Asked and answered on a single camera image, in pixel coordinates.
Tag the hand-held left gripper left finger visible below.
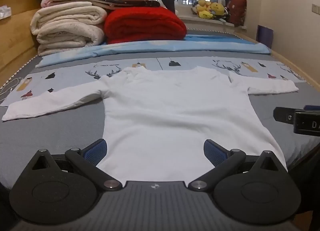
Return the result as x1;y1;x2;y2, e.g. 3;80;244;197
25;139;123;191

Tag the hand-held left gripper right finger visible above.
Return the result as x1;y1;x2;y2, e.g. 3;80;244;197
188;139;288;192

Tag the white long-sleeve shirt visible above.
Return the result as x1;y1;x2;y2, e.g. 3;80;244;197
1;66;299;183

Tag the deer printed bed sheet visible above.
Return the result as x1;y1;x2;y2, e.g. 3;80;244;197
0;56;307;107

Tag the striped plush toy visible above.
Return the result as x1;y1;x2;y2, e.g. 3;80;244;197
220;7;232;23

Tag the light blue sheet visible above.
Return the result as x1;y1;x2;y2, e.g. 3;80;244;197
35;34;272;69

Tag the window sill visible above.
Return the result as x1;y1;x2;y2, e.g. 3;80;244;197
174;4;248;32

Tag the yellow and blue plush toy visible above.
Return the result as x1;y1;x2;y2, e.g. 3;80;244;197
210;1;226;16

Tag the yellow duck plush toy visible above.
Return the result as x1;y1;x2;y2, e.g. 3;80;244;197
196;0;213;19

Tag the red folded blanket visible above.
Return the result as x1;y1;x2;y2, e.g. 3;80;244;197
104;6;187;44

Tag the dark patterned folded cloth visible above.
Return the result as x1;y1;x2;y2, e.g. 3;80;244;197
51;0;161;10

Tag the tissue pack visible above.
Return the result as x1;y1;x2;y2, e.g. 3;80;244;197
0;6;12;19

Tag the white cable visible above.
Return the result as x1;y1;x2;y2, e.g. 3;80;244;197
0;77;25;102

